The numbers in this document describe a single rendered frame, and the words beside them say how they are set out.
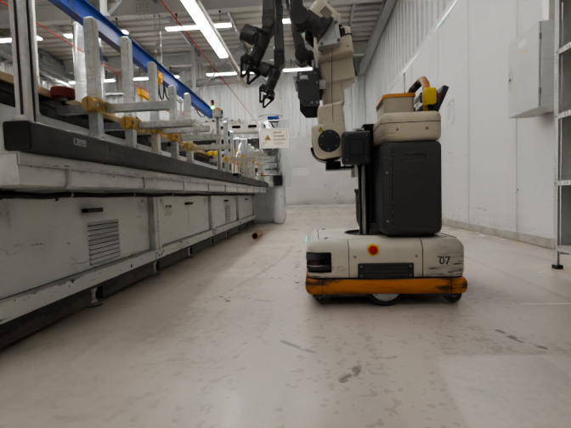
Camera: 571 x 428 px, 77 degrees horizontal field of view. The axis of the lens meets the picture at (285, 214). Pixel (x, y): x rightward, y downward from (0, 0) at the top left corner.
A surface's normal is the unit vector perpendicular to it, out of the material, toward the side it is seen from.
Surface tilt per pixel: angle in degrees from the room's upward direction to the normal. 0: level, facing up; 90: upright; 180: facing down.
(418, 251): 90
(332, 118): 90
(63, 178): 90
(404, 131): 90
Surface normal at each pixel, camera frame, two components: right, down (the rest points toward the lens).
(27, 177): 1.00, -0.03
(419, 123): -0.07, 0.05
